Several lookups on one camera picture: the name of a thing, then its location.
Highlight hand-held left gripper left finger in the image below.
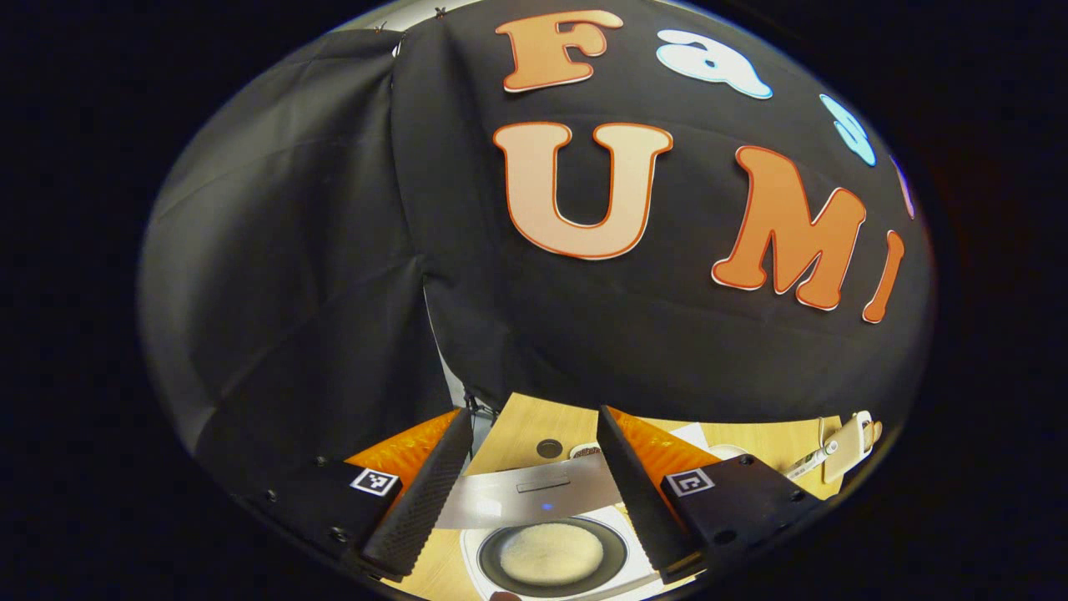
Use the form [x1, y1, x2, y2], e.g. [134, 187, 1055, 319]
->
[242, 407, 474, 583]

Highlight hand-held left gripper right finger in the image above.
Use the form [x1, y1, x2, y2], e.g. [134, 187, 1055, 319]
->
[596, 405, 823, 583]

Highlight white rice cooker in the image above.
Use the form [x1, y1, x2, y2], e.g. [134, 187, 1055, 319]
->
[434, 451, 668, 601]

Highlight white rice layer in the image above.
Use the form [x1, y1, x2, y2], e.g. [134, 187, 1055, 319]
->
[498, 523, 604, 585]

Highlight white round plate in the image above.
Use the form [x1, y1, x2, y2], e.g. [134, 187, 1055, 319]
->
[666, 422, 752, 462]

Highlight white bottle green label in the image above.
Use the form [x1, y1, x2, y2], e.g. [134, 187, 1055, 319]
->
[784, 441, 839, 479]

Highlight cream toaster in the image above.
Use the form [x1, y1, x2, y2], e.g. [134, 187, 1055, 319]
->
[822, 410, 874, 485]

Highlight black backdrop cloth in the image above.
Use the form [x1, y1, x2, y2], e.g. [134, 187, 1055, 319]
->
[138, 0, 935, 468]

